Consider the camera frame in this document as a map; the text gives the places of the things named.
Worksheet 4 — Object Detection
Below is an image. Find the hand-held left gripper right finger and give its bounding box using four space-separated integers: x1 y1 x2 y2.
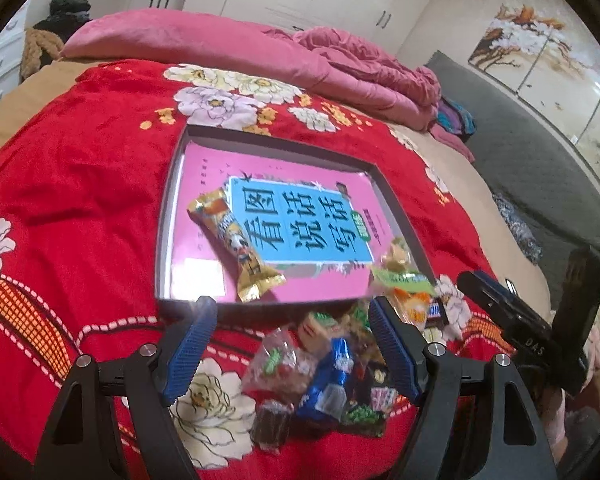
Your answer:
367 296 558 480

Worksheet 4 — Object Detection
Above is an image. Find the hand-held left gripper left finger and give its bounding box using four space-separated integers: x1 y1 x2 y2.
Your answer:
32 296 218 480

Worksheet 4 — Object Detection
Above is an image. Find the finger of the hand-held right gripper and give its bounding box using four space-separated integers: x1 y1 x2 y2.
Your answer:
456 270 520 332

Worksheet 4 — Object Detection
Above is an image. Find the orange snack packet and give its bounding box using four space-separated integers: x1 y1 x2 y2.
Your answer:
392 290 428 331

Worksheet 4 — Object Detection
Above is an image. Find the dark chocolate bar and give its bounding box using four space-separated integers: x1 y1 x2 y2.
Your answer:
422 297 451 331

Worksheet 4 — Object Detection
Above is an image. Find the blue candy packet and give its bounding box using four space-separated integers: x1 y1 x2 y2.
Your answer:
295 337 356 421

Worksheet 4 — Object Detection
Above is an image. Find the light green snack packet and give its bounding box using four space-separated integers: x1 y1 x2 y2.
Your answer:
370 267 433 293

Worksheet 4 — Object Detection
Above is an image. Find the clear nut brittle packet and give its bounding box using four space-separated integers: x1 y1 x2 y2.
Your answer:
241 327 321 403

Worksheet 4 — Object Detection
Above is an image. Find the golden candy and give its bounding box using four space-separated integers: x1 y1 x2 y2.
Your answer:
380 237 413 273

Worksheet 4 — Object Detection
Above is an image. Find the pile of mixed snacks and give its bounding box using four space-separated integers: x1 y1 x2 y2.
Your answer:
241 267 451 456

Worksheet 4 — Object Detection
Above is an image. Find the golden snack bar packet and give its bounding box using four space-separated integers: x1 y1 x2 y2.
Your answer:
187 187 287 303

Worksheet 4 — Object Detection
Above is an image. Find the dark shallow tray pink bottom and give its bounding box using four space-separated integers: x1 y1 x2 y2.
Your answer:
154 124 438 308

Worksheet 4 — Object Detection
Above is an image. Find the grey patterned cloth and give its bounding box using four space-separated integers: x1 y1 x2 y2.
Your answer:
492 192 543 261

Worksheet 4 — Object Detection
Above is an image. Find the grey padded headboard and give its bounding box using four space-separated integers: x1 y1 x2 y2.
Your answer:
422 50 600 311

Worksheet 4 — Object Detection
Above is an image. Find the multicoloured striped cloth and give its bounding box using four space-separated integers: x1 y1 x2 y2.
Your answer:
437 97 478 143

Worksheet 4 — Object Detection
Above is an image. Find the red floral blanket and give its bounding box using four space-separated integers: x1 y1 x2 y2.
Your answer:
0 62 516 480

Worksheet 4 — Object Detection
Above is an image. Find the crumpled pink blanket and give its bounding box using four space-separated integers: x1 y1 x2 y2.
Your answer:
292 26 476 163

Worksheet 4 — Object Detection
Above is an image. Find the pink quilt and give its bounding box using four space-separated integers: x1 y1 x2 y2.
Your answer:
60 9 431 121

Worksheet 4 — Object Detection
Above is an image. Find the white drawer chest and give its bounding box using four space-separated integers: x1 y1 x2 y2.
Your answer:
0 0 33 116

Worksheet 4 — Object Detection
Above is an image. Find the black clothing pile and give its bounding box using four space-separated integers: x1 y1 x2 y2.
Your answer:
32 0 93 41

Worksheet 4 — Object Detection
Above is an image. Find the flower tree wall painting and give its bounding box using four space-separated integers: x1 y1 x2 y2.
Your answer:
467 2 600 98

